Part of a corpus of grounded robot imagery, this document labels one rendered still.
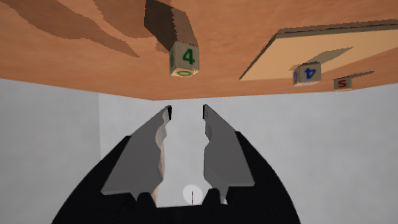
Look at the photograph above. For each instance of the tan flat mat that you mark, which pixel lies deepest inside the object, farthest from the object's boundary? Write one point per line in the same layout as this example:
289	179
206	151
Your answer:
331	48

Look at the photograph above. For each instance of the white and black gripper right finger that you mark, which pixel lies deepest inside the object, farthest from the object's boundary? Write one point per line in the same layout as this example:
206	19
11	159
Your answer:
242	175

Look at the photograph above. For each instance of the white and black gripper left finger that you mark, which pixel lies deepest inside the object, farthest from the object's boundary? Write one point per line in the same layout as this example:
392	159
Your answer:
133	166

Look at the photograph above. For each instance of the wooden letter block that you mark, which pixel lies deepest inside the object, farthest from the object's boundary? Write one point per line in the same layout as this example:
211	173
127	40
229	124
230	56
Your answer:
184	60
343	84
307	75

